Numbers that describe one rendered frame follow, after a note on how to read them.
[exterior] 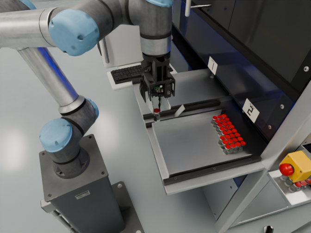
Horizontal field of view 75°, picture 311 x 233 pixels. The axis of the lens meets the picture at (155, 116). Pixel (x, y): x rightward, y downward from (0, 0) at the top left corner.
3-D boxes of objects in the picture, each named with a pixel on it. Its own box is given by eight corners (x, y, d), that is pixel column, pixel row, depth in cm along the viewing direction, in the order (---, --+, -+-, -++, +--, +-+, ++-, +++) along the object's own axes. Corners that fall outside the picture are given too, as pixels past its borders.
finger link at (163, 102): (164, 120, 63) (161, 97, 57) (158, 109, 68) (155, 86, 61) (173, 118, 64) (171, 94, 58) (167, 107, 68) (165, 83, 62)
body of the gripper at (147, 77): (149, 103, 55) (146, 62, 47) (141, 87, 61) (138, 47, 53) (175, 98, 57) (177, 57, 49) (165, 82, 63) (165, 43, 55)
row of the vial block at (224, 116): (222, 120, 97) (225, 113, 93) (243, 150, 85) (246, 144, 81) (218, 121, 96) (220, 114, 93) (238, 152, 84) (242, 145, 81)
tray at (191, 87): (210, 72, 125) (211, 67, 122) (232, 100, 107) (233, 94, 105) (156, 81, 118) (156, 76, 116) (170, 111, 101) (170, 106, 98)
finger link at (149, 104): (148, 124, 62) (149, 99, 56) (143, 112, 67) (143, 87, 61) (158, 122, 63) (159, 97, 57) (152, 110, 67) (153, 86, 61)
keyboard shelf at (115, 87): (162, 57, 157) (162, 53, 155) (178, 76, 139) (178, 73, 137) (104, 68, 146) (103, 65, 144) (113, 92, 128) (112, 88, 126)
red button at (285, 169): (285, 165, 69) (290, 159, 66) (293, 176, 67) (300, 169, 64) (275, 168, 69) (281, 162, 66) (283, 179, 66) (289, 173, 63)
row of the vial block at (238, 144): (218, 121, 96) (220, 114, 93) (238, 152, 84) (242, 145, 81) (214, 122, 96) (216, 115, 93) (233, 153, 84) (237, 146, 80)
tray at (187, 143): (219, 114, 100) (221, 109, 97) (249, 159, 82) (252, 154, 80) (152, 127, 94) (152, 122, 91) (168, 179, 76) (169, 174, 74)
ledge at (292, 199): (296, 166, 82) (298, 163, 81) (322, 197, 73) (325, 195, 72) (266, 174, 79) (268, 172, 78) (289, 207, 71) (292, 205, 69)
